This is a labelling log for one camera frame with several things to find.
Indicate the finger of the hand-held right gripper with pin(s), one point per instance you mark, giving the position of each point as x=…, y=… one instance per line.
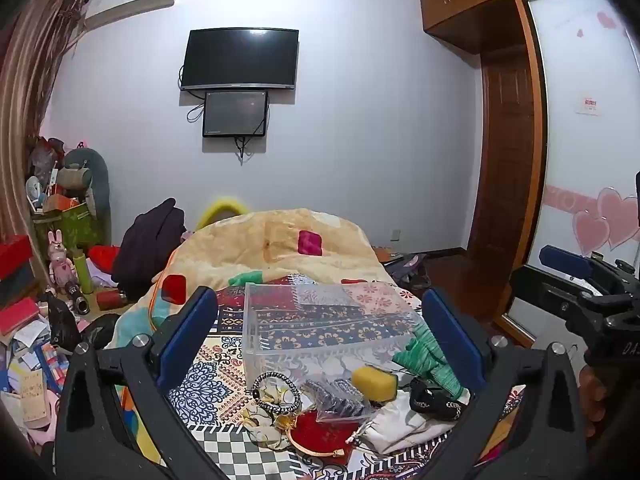
x=565, y=261
x=537, y=295

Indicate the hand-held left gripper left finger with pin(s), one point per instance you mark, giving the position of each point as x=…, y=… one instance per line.
x=186, y=337

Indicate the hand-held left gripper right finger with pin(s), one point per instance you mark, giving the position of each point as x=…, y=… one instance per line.
x=452, y=342

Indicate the person's right hand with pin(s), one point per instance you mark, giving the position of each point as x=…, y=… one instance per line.
x=594, y=400

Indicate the green knitted cloth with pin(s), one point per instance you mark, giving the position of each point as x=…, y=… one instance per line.
x=435, y=360

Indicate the black embroidered pouch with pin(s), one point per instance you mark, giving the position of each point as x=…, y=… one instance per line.
x=434, y=400

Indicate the red thermos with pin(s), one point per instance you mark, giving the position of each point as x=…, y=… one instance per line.
x=111, y=300

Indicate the purple grey bag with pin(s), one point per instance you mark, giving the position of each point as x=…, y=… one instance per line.
x=406, y=270

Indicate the yellow sponge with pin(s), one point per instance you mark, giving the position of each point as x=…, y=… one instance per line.
x=375, y=384

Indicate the dark jacket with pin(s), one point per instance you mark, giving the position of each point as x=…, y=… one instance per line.
x=145, y=250

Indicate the white cloth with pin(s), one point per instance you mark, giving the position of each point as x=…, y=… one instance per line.
x=400, y=425

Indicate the white wardrobe door with hearts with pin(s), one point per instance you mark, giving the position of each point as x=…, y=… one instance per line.
x=580, y=160

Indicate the black flashlight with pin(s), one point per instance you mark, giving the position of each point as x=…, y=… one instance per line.
x=77, y=300

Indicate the red cloth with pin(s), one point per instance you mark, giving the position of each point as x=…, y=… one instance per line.
x=104, y=256

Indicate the brown wooden door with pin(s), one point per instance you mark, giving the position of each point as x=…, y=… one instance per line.
x=505, y=160

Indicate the floral fabric scrunchie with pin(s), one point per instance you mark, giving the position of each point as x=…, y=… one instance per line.
x=262, y=427

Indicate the green bottle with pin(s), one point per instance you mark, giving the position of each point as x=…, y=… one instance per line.
x=83, y=270

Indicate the black plastic bag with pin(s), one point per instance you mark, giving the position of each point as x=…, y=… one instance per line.
x=60, y=320

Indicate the yellow patchwork quilt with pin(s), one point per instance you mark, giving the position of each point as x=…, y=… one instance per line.
x=280, y=245

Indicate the clear plastic storage box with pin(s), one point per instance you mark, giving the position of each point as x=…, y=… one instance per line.
x=320, y=330

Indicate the pink rabbit figurine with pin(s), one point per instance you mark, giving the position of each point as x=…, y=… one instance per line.
x=61, y=265

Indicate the red round pouch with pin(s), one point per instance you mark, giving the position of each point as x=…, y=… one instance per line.
x=315, y=432

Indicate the green cardboard box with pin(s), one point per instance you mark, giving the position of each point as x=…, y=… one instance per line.
x=70, y=225

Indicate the pile of papers and packets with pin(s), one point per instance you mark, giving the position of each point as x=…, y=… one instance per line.
x=27, y=380

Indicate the red box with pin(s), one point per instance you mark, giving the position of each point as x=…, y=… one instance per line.
x=15, y=255

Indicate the small white fan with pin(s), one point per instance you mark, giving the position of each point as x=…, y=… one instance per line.
x=34, y=192

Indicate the wooden overhead cabinet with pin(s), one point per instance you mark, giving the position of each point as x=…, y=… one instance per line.
x=465, y=5

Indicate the striped brown curtain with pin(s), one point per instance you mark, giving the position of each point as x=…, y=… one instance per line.
x=30, y=110

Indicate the white air conditioner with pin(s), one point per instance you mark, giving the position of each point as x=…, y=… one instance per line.
x=130, y=2

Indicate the small black wall monitor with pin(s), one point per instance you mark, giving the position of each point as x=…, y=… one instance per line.
x=235, y=112

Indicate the black wall television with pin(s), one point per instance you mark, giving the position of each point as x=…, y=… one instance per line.
x=240, y=57

